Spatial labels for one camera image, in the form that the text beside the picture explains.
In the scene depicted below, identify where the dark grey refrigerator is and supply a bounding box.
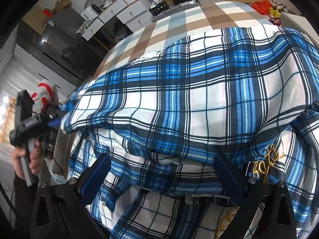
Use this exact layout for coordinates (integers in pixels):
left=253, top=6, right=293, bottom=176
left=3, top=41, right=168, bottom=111
left=41, top=6, right=110, bottom=63

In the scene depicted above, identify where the red and white plush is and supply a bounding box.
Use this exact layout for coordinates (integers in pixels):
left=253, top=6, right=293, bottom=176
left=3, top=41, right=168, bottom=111
left=31, top=78, right=55, bottom=115

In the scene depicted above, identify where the checkered bed sheet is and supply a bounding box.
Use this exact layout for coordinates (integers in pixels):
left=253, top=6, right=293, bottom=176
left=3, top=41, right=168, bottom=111
left=93, top=1, right=282, bottom=85

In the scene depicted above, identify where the row of glowing bulbs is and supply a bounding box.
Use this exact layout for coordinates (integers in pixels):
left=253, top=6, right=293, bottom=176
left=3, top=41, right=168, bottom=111
left=1, top=92, right=13, bottom=127

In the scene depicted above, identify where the blue plaid shirt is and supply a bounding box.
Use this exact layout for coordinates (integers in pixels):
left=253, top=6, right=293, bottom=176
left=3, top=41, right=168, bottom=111
left=61, top=26, right=319, bottom=239

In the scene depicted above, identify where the person's left hand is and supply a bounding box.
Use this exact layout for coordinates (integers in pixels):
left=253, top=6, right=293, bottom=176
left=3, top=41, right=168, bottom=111
left=11, top=141, right=42, bottom=179

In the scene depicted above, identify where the silver suitcase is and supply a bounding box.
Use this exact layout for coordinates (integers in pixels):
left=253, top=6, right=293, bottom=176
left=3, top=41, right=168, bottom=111
left=151, top=1, right=200, bottom=23

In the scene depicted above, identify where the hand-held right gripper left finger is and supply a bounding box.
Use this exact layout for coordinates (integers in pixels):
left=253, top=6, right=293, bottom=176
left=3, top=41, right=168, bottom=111
left=31, top=153, right=112, bottom=239

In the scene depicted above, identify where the white desk with drawers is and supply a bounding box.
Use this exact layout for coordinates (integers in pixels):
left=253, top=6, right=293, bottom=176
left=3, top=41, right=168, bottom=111
left=81, top=0, right=154, bottom=41

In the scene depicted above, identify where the person's left forearm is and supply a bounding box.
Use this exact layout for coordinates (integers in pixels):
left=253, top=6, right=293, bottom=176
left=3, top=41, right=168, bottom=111
left=12, top=174, right=38, bottom=229

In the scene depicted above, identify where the dark glass wardrobe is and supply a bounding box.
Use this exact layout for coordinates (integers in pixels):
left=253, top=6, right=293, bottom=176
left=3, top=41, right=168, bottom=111
left=15, top=21, right=84, bottom=87

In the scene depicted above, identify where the black box with buttons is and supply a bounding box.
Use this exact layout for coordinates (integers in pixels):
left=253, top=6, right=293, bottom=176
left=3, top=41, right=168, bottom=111
left=149, top=3, right=168, bottom=15

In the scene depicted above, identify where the orange curtain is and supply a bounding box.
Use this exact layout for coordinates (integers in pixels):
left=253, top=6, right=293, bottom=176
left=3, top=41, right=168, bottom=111
left=0, top=105, right=19, bottom=145

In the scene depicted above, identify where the open cardboard box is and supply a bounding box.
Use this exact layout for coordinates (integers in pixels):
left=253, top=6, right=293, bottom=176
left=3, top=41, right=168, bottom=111
left=53, top=0, right=73, bottom=10

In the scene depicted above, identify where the orange plastic bag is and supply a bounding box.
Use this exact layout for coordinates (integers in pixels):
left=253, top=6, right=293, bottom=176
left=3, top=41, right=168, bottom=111
left=251, top=0, right=272, bottom=15

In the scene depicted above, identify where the white curtain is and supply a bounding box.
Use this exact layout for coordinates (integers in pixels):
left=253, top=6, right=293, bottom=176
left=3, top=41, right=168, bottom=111
left=0, top=78, right=25, bottom=100

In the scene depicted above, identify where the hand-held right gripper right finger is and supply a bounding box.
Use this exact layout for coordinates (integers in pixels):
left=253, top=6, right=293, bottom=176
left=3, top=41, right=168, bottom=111
left=214, top=154, right=298, bottom=239

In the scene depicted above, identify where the white electric kettle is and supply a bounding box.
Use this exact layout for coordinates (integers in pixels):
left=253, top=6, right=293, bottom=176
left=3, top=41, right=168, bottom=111
left=82, top=6, right=94, bottom=20

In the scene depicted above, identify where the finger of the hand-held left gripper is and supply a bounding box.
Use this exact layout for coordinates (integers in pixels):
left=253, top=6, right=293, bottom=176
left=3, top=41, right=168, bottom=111
left=43, top=118, right=62, bottom=130
left=45, top=105, right=61, bottom=117

